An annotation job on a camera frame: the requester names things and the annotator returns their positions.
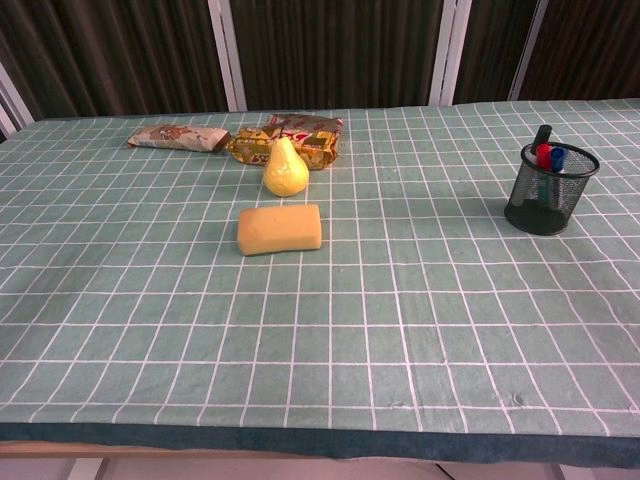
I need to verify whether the dark slatted screen panel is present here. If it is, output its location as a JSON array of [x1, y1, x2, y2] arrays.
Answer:
[[229, 0, 446, 112], [0, 0, 227, 135], [451, 0, 540, 106], [518, 0, 640, 101]]

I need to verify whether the black marker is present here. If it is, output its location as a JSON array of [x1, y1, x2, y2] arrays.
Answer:
[[519, 124, 554, 206]]

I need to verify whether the black mesh pen holder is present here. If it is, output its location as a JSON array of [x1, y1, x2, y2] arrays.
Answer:
[[503, 141, 601, 237]]

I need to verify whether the gold foil snack packet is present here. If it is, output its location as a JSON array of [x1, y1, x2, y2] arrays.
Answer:
[[225, 126, 341, 173]]

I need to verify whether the yellow pear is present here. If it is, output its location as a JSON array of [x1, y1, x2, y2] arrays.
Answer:
[[262, 135, 311, 199]]

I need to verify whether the brown snack packet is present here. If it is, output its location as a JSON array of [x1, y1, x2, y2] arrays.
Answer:
[[126, 124, 232, 154]]

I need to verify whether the yellow sponge block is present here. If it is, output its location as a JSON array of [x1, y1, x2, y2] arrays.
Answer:
[[236, 203, 323, 258]]

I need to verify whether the red foil snack packet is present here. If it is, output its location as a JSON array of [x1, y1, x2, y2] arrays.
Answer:
[[269, 113, 346, 151]]

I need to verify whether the white screen frame post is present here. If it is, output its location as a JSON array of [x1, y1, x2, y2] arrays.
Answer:
[[429, 0, 474, 107], [0, 61, 36, 142], [508, 0, 551, 102], [206, 0, 249, 113]]

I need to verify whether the green grid tablecloth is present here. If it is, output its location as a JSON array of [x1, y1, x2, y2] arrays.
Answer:
[[0, 98, 640, 470]]

